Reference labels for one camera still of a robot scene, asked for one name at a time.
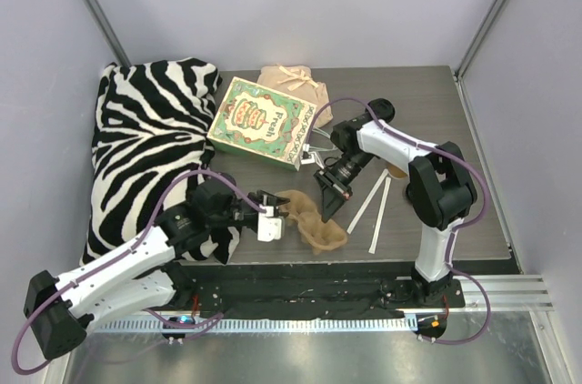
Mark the white slotted cable duct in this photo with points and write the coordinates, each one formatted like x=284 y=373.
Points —
x=150 y=324

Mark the beige cloth pouch with ribbon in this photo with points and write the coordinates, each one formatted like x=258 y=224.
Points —
x=296 y=81

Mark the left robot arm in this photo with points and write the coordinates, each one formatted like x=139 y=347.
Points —
x=61 y=311

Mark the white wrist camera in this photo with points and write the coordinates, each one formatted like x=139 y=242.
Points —
x=270 y=225
x=311 y=157

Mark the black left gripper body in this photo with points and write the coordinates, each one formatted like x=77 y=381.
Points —
x=262 y=202

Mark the white wrapped straw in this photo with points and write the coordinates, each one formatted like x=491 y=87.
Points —
x=380 y=216
x=366 y=202

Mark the green illustrated paper bag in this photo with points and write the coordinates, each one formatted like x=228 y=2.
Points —
x=262 y=122

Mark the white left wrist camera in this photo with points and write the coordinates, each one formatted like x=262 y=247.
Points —
x=270 y=225

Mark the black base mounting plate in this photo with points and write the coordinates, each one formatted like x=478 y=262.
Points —
x=337 y=290

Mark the brown cardboard cup carrier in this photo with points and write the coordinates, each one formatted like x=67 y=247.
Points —
x=301 y=211

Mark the white wrapped straw left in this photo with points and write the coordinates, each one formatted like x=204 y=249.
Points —
x=366 y=202

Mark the white wrapped straw right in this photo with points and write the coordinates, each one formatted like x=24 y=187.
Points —
x=380 y=216

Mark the zebra print plush blanket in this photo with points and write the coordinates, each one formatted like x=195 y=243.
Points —
x=151 y=124

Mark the black plastic cup lid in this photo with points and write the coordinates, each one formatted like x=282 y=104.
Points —
x=383 y=109

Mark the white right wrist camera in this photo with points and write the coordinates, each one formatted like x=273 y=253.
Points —
x=311 y=157

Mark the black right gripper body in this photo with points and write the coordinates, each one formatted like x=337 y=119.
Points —
x=333 y=181

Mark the aluminium frame rail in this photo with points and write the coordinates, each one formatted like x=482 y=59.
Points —
x=500 y=295

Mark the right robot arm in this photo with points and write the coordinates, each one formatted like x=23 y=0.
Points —
x=440 y=189

